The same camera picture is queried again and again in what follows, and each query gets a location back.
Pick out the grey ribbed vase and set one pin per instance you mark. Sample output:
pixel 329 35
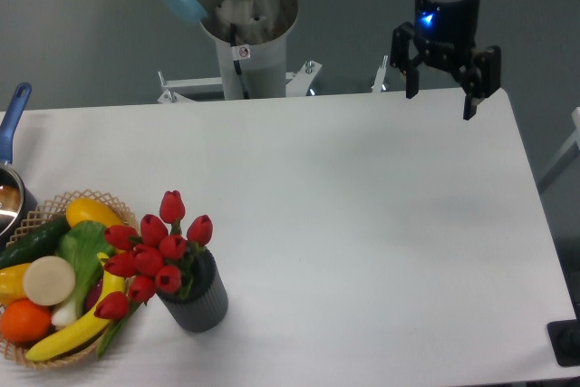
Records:
pixel 206 303

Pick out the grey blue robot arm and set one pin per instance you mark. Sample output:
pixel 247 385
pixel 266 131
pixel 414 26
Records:
pixel 250 38

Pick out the white frame at right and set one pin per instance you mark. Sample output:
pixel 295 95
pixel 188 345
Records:
pixel 567 153

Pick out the beige round disc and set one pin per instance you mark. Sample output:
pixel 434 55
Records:
pixel 48 281

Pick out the red tulip bouquet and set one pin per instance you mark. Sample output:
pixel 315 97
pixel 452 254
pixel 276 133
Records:
pixel 158 256

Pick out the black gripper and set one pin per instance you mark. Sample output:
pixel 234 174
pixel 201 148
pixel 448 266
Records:
pixel 443 37

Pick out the green bok choy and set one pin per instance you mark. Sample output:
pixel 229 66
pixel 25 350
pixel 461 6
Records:
pixel 80 248

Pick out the blue handled saucepan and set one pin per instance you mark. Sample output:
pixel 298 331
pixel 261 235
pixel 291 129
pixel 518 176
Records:
pixel 16 199

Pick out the woven wicker basket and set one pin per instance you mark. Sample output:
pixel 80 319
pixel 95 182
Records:
pixel 49 210

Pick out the black device at edge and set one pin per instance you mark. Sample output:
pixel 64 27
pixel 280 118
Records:
pixel 564 338

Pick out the dark red fruit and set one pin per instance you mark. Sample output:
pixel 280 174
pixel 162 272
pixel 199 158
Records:
pixel 93 296

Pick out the orange fruit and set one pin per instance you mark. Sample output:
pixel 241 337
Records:
pixel 24 322

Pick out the yellow banana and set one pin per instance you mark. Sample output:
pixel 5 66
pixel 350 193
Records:
pixel 111 305

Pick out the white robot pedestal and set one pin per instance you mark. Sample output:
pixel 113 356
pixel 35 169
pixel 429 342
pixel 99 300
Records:
pixel 250 39

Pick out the yellow squash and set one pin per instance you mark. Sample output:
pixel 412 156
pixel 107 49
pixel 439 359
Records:
pixel 93 211

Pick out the green cucumber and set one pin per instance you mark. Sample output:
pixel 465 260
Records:
pixel 39 242

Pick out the yellow bell pepper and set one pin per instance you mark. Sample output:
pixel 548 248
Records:
pixel 11 283

